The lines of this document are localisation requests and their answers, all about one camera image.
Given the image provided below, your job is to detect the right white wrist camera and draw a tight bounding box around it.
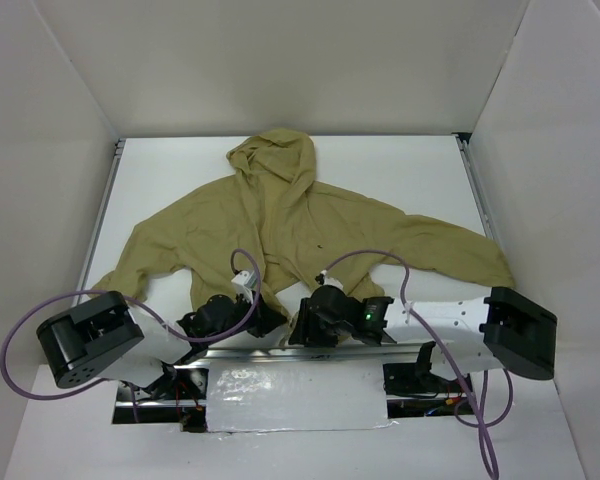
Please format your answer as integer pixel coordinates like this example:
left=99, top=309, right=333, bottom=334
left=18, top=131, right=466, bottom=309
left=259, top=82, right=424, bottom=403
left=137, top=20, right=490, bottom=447
left=315, top=270, right=344, bottom=291

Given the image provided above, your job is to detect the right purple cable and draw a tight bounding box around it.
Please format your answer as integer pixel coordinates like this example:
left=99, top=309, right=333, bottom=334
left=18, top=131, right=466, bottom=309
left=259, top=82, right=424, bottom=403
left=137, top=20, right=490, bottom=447
left=319, top=249, right=515, bottom=479

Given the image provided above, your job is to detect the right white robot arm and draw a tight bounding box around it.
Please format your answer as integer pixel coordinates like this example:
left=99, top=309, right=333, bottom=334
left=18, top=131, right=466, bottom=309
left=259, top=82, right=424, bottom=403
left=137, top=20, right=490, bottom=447
left=288, top=285, right=557, bottom=391

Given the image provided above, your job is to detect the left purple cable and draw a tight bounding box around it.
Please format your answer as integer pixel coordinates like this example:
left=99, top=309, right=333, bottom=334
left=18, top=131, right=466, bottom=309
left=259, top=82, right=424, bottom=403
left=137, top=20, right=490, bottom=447
left=0, top=248, right=266, bottom=424

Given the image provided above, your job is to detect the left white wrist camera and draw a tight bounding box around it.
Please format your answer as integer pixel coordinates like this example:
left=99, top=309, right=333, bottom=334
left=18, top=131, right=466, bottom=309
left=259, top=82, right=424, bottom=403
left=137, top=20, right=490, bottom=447
left=231, top=270, right=258, bottom=304

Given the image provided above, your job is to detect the purple cable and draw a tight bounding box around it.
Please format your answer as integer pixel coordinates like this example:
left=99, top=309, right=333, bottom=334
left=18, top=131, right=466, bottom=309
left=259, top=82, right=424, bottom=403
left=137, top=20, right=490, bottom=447
left=319, top=249, right=515, bottom=479
left=0, top=248, right=266, bottom=424

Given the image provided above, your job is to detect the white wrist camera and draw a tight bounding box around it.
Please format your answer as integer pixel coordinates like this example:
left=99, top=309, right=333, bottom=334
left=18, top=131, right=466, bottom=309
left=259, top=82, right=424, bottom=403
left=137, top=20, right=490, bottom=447
left=315, top=270, right=344, bottom=291
left=231, top=270, right=258, bottom=304

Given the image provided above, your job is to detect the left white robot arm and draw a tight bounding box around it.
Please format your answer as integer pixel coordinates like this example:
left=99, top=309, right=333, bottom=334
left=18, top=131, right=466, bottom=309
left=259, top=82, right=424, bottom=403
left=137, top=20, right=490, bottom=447
left=36, top=291, right=286, bottom=399

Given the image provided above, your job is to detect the white foam front panel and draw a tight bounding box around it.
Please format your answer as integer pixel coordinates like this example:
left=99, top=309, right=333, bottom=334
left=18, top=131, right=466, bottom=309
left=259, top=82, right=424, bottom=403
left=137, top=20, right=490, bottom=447
left=206, top=360, right=390, bottom=433

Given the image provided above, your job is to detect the tan hooded zip jacket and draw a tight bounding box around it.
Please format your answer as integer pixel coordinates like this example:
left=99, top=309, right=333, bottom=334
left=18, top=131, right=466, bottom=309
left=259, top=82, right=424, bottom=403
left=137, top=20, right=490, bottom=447
left=97, top=129, right=515, bottom=311

